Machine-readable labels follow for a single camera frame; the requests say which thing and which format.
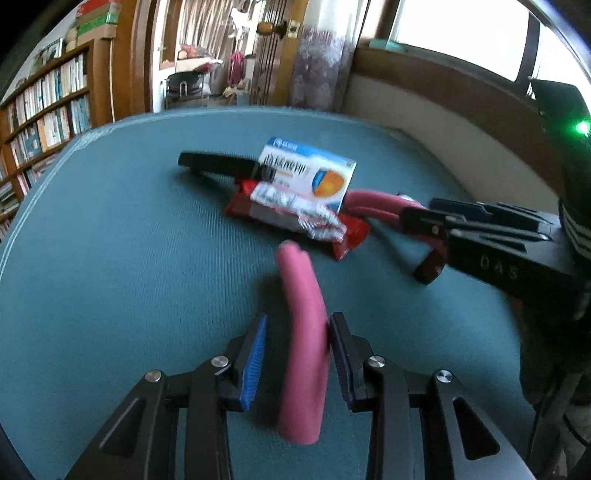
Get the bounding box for stacked boxes atop bookshelf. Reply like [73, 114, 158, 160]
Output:
[64, 0, 121, 51]

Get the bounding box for blue white medicine box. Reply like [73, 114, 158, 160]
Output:
[259, 137, 356, 212]

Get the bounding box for wooden door with knob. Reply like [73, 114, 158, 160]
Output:
[249, 0, 308, 107]

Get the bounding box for red snack wrapper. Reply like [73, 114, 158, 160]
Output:
[224, 180, 370, 260]

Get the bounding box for pink foam tube loop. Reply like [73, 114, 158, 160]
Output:
[276, 241, 329, 445]

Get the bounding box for patterned curtain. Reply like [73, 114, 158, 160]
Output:
[288, 26, 355, 112]

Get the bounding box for wooden bookshelf with books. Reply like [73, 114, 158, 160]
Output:
[1, 39, 114, 239]

